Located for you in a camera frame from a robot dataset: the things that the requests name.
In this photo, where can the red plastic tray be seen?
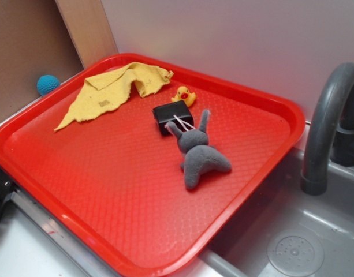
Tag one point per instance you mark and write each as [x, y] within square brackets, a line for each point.
[116, 183]

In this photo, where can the wooden board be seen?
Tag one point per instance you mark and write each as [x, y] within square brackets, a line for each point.
[89, 29]

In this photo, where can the grey toy faucet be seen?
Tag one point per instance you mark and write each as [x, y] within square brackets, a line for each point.
[331, 135]

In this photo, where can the grey plush bunny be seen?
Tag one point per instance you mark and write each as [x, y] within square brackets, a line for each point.
[199, 156]

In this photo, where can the yellow cloth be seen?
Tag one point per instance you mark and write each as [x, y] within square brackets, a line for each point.
[106, 92]

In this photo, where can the blue textured ball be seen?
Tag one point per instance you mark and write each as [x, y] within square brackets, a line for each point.
[47, 84]

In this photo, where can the black rectangular block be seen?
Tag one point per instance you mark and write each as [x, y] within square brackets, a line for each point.
[177, 112]

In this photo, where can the grey plastic sink basin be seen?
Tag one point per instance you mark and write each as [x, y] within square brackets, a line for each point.
[281, 231]

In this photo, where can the yellow rubber duck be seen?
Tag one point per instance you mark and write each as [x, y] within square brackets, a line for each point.
[185, 95]

